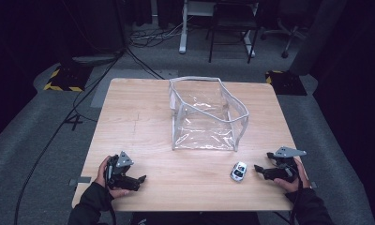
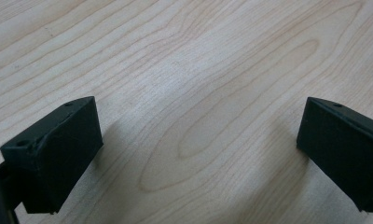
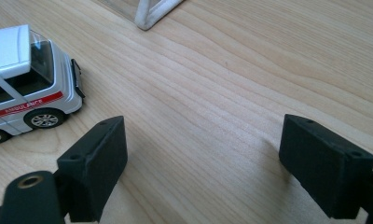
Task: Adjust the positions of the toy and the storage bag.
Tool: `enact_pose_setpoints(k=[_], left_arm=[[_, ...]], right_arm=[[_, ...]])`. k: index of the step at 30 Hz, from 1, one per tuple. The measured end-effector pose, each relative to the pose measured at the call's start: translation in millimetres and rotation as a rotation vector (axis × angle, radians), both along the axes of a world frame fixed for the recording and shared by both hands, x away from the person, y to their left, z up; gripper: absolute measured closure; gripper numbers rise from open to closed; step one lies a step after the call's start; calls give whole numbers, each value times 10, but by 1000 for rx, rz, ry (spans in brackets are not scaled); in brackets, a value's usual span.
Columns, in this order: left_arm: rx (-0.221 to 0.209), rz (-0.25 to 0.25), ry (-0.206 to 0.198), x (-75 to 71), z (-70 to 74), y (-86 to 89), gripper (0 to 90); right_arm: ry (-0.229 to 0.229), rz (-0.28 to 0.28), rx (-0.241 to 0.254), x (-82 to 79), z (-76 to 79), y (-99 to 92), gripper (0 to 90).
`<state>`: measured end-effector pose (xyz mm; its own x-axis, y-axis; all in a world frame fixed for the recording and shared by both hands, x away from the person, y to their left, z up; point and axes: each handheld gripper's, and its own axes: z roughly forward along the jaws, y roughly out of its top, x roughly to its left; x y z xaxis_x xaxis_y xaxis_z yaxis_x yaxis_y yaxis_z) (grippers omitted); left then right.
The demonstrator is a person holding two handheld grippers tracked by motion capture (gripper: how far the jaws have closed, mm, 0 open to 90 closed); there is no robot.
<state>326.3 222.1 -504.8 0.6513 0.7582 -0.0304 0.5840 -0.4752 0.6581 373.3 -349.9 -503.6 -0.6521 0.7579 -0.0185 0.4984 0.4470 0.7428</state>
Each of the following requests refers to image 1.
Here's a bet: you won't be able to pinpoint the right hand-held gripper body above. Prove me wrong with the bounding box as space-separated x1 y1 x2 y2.
271 146 308 184

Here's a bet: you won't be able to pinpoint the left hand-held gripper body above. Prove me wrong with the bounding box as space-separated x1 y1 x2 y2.
104 151 139 190

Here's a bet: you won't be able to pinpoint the white toy car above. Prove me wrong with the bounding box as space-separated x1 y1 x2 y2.
229 160 248 183

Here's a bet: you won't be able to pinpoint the transparent plastic bag grey trim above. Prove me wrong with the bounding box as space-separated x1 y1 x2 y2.
168 75 250 153

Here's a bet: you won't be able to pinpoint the person's right hand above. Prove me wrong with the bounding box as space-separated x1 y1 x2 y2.
273 157 311 193

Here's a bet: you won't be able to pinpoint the person's left hand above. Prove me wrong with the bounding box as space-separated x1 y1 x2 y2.
94 155 131 199

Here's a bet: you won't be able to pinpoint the grey tape strip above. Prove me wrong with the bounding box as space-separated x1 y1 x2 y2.
68 176 93 188

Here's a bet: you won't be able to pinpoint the person's legs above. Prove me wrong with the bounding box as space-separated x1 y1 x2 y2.
129 211 263 225

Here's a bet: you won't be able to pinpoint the black tape cross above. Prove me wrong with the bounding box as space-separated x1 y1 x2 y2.
63 113 83 132

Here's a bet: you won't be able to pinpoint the black yellow striped floor plate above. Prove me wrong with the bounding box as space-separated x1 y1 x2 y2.
264 69 308 97
43 63 94 93

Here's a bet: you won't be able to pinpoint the office swivel chair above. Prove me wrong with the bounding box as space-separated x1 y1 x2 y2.
259 12 306 60

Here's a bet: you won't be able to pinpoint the grey curtain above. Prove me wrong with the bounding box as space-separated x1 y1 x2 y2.
289 0 348 76

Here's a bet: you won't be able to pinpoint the black metal chair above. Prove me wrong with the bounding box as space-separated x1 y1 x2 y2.
205 0 261 65

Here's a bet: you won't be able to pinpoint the left hand-held gripper cable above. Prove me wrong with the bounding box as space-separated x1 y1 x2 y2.
106 187 118 225

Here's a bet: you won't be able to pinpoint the hand-held gripper cable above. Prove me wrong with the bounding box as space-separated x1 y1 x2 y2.
289 174 304 225
106 187 118 225

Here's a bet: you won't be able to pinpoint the right hand-held gripper cable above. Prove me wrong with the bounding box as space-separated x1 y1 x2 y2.
289 174 304 225

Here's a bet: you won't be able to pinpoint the long black floor cable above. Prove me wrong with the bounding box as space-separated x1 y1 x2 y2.
13 46 128 225

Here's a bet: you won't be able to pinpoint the bundle of floor cables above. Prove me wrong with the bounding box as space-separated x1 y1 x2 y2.
128 18 185 49

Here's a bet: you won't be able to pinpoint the white desk frame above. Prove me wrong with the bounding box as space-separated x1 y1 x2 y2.
178 0 257 58

